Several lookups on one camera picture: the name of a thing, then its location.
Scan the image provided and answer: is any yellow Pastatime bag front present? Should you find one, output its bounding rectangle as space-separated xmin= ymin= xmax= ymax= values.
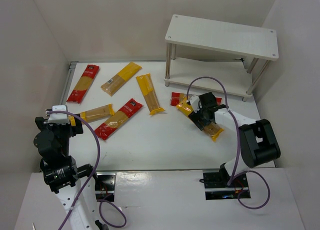
xmin=175 ymin=94 xmax=224 ymax=142

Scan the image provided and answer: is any yellow pastatime bag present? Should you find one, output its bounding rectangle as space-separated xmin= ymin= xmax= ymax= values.
xmin=175 ymin=94 xmax=224 ymax=142
xmin=76 ymin=104 xmax=115 ymax=123

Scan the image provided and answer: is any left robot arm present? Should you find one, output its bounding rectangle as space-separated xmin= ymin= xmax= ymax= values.
xmin=33 ymin=109 xmax=108 ymax=230

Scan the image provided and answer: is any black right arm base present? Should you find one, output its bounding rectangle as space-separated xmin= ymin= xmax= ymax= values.
xmin=199 ymin=171 xmax=251 ymax=200

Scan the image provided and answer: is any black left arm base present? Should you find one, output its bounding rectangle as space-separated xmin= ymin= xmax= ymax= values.
xmin=95 ymin=172 xmax=116 ymax=202

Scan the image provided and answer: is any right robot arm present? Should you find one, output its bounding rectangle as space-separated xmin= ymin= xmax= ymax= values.
xmin=186 ymin=93 xmax=281 ymax=181

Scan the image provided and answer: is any red spaghetti bag near shelf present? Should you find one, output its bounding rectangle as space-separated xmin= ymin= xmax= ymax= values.
xmin=170 ymin=92 xmax=223 ymax=106

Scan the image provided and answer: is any white two-tier shelf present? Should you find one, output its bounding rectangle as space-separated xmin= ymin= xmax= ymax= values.
xmin=164 ymin=14 xmax=279 ymax=101

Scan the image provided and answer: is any red spaghetti bag far left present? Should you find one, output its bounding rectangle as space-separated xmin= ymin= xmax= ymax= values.
xmin=67 ymin=65 xmax=100 ymax=104

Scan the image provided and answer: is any yellow Pastatime bag left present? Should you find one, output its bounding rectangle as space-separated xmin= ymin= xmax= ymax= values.
xmin=76 ymin=104 xmax=115 ymax=123

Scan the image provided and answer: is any yellow spaghetti bag centre upright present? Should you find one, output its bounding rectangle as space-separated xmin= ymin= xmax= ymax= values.
xmin=136 ymin=73 xmax=165 ymax=116

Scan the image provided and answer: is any red spaghetti bag centre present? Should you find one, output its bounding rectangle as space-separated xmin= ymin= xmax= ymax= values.
xmin=94 ymin=98 xmax=143 ymax=141

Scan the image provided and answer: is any yellow spaghetti bag with barcode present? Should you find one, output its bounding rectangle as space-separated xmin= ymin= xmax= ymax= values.
xmin=101 ymin=62 xmax=142 ymax=96

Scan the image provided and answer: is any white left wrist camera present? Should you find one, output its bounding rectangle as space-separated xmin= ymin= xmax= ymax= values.
xmin=45 ymin=105 xmax=70 ymax=125

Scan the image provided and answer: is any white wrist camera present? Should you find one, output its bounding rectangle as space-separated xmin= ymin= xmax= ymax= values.
xmin=188 ymin=95 xmax=202 ymax=113
xmin=45 ymin=105 xmax=70 ymax=125

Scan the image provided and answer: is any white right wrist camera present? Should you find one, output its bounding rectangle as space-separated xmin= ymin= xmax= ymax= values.
xmin=188 ymin=95 xmax=202 ymax=113

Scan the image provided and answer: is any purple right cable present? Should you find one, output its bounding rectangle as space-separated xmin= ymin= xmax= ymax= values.
xmin=186 ymin=76 xmax=271 ymax=210

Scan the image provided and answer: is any purple cable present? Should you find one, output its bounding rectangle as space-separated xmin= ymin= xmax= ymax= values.
xmin=47 ymin=111 xmax=127 ymax=230
xmin=186 ymin=76 xmax=271 ymax=210

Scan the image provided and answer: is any aluminium table edge rail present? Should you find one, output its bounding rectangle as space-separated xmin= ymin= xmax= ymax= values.
xmin=58 ymin=61 xmax=78 ymax=105

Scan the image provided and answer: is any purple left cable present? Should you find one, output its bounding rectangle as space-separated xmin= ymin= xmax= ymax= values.
xmin=47 ymin=111 xmax=127 ymax=230

